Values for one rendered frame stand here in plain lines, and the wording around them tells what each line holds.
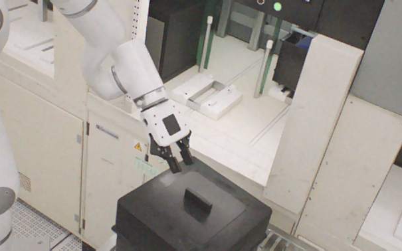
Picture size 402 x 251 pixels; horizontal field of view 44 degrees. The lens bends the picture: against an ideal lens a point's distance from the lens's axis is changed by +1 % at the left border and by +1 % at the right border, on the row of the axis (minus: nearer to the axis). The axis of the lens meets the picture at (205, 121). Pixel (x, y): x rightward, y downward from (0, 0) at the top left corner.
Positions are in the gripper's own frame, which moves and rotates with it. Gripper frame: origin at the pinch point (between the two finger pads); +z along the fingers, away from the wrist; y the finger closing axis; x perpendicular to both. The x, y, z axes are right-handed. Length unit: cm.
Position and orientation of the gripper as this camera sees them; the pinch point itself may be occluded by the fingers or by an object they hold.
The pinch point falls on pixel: (181, 161)
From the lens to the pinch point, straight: 121.6
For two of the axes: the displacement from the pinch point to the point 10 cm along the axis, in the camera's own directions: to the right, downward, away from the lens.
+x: -6.5, 2.4, 7.2
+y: 6.3, -3.5, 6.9
